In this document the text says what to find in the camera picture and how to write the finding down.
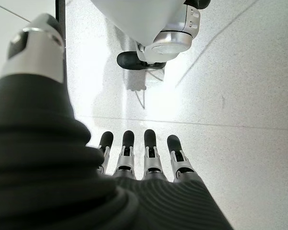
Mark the black silver robot left hand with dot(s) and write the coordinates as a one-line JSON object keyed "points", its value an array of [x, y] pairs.
{"points": [[38, 167]]}

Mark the black robot left foot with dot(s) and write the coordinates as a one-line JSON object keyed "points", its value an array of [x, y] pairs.
{"points": [[127, 60]]}

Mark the dark vertical cabinet trim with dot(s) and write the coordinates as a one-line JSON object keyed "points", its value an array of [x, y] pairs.
{"points": [[61, 12]]}

